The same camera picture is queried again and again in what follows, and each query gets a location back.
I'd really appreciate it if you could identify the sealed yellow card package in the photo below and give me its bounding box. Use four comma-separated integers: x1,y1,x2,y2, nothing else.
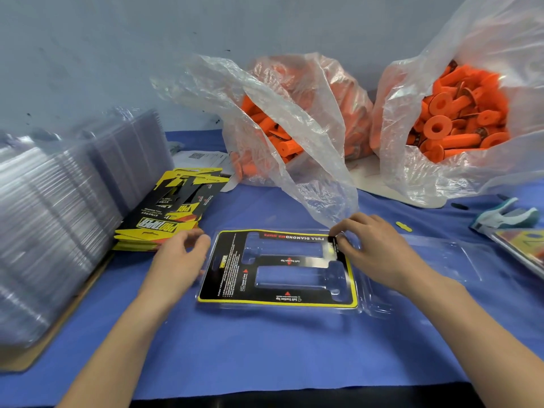
493,229,544,279

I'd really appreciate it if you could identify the stack of clear blister shells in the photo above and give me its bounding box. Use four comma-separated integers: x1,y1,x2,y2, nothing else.
0,108,175,354

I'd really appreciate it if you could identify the large clear plastic bag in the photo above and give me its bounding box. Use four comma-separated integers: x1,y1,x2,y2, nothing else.
369,0,544,209

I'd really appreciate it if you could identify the person's left hand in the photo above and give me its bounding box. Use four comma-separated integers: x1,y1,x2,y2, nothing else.
136,227,212,315

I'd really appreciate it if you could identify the person's right hand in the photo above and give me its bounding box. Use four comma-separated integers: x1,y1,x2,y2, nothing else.
329,212,439,294

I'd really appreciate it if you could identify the person's left forearm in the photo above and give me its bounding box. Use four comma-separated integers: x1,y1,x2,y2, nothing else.
58,297,171,408

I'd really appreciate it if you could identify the stack of yellow black cards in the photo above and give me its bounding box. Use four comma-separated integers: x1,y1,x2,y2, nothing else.
113,167,231,252

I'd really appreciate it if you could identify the teal hand stapler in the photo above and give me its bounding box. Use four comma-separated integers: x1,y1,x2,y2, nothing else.
470,198,541,236

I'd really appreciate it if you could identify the yellow black backing card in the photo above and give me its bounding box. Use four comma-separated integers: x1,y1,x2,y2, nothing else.
197,229,360,309

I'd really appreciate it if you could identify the person's right forearm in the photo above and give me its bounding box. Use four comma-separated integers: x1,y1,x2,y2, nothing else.
408,267,544,408

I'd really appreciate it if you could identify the white printed paper sheet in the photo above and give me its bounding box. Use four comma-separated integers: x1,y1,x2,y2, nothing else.
170,150,239,192

